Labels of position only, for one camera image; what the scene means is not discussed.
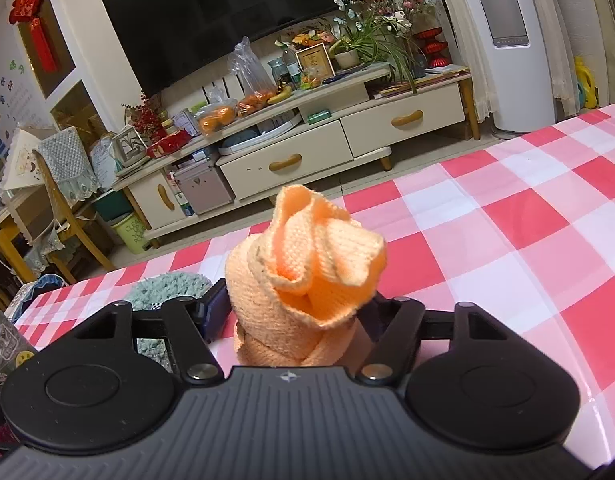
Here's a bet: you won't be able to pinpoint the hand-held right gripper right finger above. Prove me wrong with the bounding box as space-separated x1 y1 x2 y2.
357 294 519 382

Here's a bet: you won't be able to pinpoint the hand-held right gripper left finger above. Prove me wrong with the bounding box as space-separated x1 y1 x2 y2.
70 280 233 386

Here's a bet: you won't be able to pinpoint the orange knit cloth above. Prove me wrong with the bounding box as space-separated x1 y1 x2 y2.
224 184 388 368

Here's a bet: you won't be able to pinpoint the printed cardboard box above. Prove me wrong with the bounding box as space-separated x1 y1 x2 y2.
0 304 39 397

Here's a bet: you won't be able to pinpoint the teal knitted hat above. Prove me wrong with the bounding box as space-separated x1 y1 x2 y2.
122 270 214 368

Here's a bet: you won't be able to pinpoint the green waste bin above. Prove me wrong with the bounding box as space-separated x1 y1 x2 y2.
110 211 151 255

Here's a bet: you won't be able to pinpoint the grey storage box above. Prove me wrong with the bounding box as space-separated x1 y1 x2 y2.
174 164 234 216

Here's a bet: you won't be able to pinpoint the pink checked tablecloth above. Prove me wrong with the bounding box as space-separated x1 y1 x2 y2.
7 102 615 467

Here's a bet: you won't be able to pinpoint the red gift box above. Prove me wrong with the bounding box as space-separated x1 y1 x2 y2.
146 129 194 159

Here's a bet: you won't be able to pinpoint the yellow wooden chair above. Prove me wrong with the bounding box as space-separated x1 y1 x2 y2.
31 149 116 272

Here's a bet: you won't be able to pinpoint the cream television stand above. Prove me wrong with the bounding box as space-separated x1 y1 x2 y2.
112 61 481 250

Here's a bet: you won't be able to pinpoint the small bag of oranges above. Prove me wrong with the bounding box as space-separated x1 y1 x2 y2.
196 87 239 136

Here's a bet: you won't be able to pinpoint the red berry branches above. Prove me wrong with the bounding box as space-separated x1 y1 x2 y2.
121 91 169 139

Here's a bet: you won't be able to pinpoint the tall bag of oranges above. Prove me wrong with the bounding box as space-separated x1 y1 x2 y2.
226 36 279 119

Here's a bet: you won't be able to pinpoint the green glass bottle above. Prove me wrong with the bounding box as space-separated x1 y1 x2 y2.
281 44 301 87

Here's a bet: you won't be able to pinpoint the potted spider plant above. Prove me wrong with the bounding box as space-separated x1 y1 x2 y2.
326 10 429 94

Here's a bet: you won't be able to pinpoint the red lantern ornament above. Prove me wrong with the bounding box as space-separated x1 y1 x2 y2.
412 27 451 69

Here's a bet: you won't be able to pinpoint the black television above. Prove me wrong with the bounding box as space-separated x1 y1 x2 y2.
102 0 374 97

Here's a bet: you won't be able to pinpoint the white curtain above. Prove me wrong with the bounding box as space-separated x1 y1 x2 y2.
426 0 494 122

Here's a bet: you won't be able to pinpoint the white tower air conditioner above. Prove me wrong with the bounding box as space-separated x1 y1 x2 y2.
461 0 559 137

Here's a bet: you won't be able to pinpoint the yellow detergent bottle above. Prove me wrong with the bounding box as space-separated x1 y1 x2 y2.
573 55 600 110

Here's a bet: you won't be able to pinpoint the white lantern frame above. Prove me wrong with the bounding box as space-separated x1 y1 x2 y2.
109 126 149 171

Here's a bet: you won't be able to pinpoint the wooden picture frame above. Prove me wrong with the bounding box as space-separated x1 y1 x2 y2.
295 43 335 81

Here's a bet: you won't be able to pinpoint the red knot wall decoration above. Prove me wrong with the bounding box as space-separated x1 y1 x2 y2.
9 0 59 74

